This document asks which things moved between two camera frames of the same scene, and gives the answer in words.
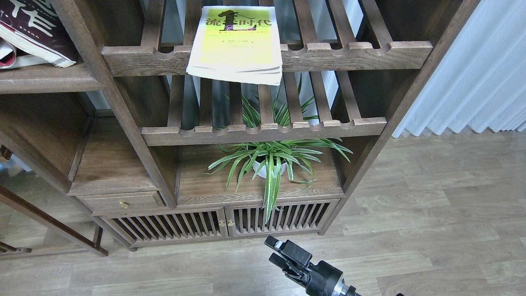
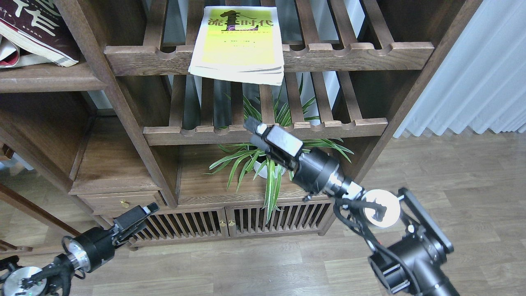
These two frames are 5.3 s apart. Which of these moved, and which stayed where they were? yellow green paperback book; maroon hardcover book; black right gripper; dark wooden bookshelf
Moved: black right gripper
Stayed: yellow green paperback book; dark wooden bookshelf; maroon hardcover book
